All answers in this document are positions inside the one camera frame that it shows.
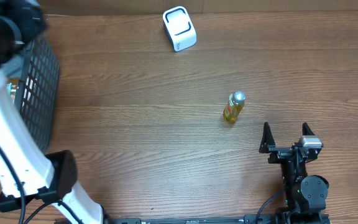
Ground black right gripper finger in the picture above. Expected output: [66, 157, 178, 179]
[259, 122, 275, 154]
[302, 123, 314, 136]

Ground yellow oil bottle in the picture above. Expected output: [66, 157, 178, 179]
[223, 90, 246, 124]

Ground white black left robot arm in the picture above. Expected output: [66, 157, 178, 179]
[0, 1, 111, 223]

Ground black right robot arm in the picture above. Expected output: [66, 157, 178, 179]
[255, 122, 330, 224]

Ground white barcode scanner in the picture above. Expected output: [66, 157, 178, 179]
[162, 6, 197, 52]

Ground dark grey plastic basket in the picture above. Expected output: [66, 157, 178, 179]
[2, 35, 60, 153]

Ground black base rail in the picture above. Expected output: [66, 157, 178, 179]
[54, 213, 332, 224]

